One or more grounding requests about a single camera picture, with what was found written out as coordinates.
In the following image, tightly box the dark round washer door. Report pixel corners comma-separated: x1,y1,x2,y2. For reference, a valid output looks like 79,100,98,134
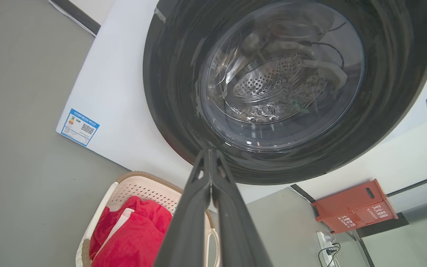
143,0,427,185

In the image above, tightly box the cream plastic laundry basket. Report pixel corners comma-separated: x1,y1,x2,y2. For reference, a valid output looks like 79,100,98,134
75,171,222,267

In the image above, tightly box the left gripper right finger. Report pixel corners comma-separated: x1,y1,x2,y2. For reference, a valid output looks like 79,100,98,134
209,148,274,267

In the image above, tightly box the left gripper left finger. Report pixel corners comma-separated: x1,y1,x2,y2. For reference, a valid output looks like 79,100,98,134
153,148,212,267

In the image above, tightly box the red fire extinguisher box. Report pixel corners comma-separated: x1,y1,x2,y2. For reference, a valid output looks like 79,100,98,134
311,179,400,234

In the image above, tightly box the black power cord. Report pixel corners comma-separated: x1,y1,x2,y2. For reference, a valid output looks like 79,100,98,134
318,243,341,267

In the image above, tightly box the red and white garment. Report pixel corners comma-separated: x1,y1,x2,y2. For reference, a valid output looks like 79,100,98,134
89,196,173,267

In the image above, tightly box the white washing machine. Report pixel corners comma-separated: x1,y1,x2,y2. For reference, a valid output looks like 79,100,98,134
56,0,427,205

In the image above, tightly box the white power strip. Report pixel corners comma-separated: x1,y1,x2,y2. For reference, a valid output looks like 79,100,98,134
317,231,339,267

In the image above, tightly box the blue energy label sticker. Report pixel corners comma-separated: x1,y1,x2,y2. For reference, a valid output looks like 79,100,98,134
60,108,100,147

